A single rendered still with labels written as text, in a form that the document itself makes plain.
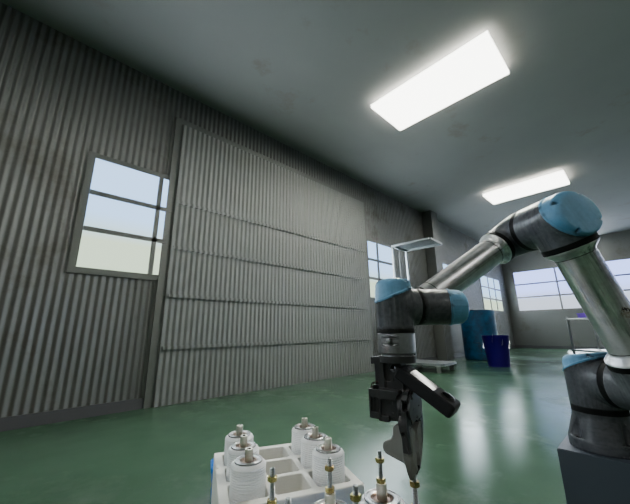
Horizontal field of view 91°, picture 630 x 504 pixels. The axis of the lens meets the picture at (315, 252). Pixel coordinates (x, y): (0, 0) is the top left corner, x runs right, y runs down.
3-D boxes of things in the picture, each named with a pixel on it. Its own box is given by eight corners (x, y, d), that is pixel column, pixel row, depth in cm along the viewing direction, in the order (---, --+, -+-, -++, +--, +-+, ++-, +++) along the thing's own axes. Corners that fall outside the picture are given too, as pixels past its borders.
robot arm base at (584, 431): (574, 433, 88) (566, 396, 91) (650, 447, 78) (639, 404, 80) (564, 447, 78) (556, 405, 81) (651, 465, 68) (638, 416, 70)
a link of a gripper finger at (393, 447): (388, 472, 59) (385, 418, 61) (419, 481, 55) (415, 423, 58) (381, 478, 56) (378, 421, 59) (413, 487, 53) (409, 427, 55)
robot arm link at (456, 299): (441, 292, 75) (398, 292, 73) (470, 286, 64) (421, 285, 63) (445, 325, 73) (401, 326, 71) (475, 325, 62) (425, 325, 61)
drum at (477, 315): (472, 357, 661) (466, 311, 685) (506, 358, 615) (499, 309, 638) (459, 359, 618) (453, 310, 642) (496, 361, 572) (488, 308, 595)
